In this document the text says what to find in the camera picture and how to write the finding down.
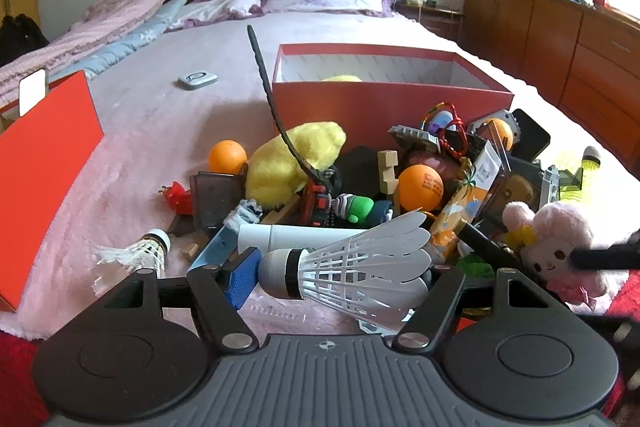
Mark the neon yellow shuttlecock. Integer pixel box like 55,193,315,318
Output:
560,147,601,204

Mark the wooden dresser cabinet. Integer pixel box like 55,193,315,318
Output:
459,0,639,175

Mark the pink plush toy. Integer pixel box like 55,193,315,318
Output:
502,201,628,315

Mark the dark red open box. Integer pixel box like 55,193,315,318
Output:
271,43,513,150

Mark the light blue curved track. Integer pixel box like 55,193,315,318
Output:
190,227,238,270

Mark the orange printed ping pong ball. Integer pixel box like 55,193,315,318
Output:
398,164,444,212

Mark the orange-red cardboard box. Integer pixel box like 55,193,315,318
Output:
0,72,103,312

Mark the orange white cream tube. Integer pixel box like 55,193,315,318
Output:
425,141,502,265

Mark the red small toy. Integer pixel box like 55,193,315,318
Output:
160,181,193,216

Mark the grey remote device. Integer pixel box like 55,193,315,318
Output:
178,71,218,90

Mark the white sunscreen tube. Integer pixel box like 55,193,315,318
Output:
236,225,363,254

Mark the white plastic shuttlecock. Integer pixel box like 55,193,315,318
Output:
258,210,432,331

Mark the black watch strap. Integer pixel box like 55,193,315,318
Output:
246,24,342,228

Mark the yellow plush toy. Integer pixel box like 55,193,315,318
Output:
245,122,347,210

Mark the pink folded blanket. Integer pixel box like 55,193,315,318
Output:
1,0,168,108

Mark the green small toy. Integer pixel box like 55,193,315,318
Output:
332,193,374,225

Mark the wooden puzzle block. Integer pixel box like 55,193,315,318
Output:
378,150,398,196

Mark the white smartphone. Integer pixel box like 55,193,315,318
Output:
18,69,49,116

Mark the dark transparent square box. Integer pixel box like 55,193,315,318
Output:
190,172,245,236

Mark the orange ball right side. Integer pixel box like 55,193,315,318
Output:
485,117,514,151

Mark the red cord bracelet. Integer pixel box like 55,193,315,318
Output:
422,102,471,161

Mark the white feather shuttlecock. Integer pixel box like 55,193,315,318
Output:
92,229,171,297

